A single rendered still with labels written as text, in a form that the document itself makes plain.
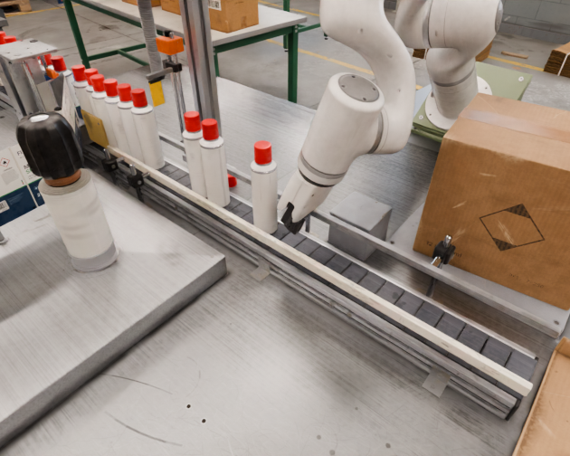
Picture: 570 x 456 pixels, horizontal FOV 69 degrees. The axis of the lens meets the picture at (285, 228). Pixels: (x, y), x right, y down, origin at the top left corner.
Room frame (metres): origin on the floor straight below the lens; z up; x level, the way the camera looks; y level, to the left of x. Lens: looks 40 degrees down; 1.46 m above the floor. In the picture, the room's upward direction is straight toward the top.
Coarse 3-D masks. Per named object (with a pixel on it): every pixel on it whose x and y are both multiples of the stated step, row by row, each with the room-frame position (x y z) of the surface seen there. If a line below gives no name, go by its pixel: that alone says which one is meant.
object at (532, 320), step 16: (176, 144) 0.91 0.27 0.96; (240, 176) 0.77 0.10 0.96; (336, 224) 0.60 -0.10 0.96; (368, 240) 0.56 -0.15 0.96; (400, 256) 0.52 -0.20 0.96; (432, 272) 0.48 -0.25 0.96; (464, 288) 0.44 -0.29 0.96; (496, 304) 0.41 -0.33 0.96; (512, 304) 0.41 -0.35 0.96; (528, 320) 0.38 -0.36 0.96; (544, 320) 0.38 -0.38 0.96
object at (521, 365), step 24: (96, 144) 1.06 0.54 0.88; (168, 168) 0.93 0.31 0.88; (216, 216) 0.73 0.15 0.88; (240, 216) 0.73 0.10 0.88; (288, 240) 0.65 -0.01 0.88; (312, 240) 0.65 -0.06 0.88; (336, 264) 0.57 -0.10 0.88; (336, 288) 0.51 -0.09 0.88; (384, 288) 0.51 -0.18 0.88; (408, 312) 0.46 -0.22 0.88; (432, 312) 0.46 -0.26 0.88; (456, 336) 0.41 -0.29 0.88; (480, 336) 0.41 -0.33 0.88; (456, 360) 0.36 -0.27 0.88; (504, 360) 0.36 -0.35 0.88; (528, 360) 0.36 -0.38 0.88
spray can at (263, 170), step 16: (256, 144) 0.68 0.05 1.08; (256, 160) 0.67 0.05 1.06; (272, 160) 0.69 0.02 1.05; (256, 176) 0.66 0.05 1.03; (272, 176) 0.67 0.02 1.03; (256, 192) 0.66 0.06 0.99; (272, 192) 0.67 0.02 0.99; (256, 208) 0.66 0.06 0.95; (272, 208) 0.66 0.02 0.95; (256, 224) 0.67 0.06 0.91; (272, 224) 0.66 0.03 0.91
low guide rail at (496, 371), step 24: (144, 168) 0.88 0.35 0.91; (192, 192) 0.77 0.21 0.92; (264, 240) 0.62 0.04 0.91; (312, 264) 0.54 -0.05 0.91; (360, 288) 0.48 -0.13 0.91; (384, 312) 0.44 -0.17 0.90; (432, 336) 0.39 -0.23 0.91; (480, 360) 0.34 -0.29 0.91; (504, 384) 0.31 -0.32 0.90; (528, 384) 0.30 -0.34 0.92
